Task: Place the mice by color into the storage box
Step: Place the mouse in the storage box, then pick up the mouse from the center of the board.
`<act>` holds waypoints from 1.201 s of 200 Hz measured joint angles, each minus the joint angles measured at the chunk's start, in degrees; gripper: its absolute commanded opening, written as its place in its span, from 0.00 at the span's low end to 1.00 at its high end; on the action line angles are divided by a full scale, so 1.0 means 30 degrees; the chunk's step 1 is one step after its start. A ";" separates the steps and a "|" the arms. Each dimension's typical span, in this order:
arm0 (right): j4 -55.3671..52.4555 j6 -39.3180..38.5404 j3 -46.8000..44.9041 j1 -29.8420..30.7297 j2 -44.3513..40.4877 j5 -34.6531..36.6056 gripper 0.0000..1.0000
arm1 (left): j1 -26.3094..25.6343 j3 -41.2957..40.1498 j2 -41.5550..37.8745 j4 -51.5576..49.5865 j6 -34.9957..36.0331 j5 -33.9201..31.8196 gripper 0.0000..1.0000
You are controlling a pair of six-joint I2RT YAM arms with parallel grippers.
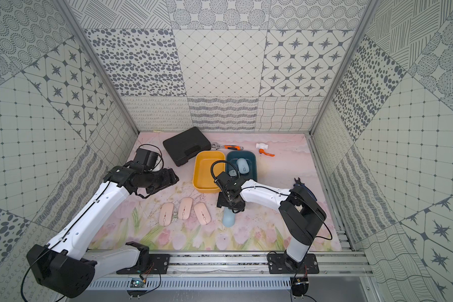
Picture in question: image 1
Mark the right black controller board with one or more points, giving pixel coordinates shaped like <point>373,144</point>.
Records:
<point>299,286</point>

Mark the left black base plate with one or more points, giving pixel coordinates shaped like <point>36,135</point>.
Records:
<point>151,263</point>

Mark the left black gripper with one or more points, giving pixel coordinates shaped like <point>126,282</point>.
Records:
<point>160,180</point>

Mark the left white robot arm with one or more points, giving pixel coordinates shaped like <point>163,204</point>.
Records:
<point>66,266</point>

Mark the aluminium mounting rail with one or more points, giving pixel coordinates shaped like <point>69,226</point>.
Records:
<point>241,276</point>

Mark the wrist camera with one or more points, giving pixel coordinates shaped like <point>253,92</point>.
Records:
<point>146,160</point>
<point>227,182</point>

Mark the green circuit board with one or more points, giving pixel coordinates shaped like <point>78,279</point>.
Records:
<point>137,283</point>

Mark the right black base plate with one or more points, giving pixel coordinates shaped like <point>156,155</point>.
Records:
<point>283,264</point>

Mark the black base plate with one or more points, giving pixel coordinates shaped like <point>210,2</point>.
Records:
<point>151,263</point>
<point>283,264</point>

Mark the white orange pipe valve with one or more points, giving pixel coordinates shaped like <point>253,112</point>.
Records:
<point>263,149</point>

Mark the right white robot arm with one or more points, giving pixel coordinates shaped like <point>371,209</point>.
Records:
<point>298,207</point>

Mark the pink mouse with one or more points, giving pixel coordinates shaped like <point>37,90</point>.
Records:
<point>166,214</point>
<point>202,214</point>
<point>184,209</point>

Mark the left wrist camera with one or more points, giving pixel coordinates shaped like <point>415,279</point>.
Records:
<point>146,160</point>

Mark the black plastic tool case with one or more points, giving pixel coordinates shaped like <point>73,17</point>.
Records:
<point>186,145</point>

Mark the orange handled adjustable wrench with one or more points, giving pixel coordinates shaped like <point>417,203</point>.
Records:
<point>217,146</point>

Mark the yellow storage box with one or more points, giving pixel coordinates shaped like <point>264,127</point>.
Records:
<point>203,181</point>

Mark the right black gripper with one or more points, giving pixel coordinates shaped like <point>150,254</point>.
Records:
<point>222,202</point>

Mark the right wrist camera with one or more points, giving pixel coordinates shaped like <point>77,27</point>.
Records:
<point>227,182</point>

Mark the floral pink table mat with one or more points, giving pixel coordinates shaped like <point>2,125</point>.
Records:
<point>256,228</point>

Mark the blue handled pliers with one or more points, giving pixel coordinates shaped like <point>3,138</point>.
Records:
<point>298,182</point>

